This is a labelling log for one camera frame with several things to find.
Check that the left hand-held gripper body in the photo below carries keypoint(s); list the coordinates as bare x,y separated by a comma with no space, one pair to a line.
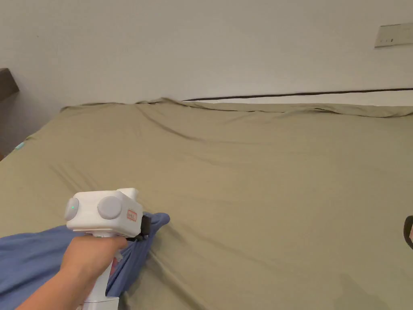
96,210

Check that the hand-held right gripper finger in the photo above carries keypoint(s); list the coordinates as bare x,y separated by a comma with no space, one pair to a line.
407,237

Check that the blue garment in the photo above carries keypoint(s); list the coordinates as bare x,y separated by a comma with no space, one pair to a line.
29,255

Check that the person's left hand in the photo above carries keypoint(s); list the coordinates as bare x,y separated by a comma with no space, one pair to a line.
88,255

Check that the small teal tag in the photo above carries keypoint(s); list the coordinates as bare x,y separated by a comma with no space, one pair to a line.
20,146

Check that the dark brown wooden furniture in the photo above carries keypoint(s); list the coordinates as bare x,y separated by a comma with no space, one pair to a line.
7,106

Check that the bed with beige sheet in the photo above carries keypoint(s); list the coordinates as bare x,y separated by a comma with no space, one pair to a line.
258,193

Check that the beige wall switch panel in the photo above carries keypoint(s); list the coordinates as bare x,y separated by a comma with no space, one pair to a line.
395,36

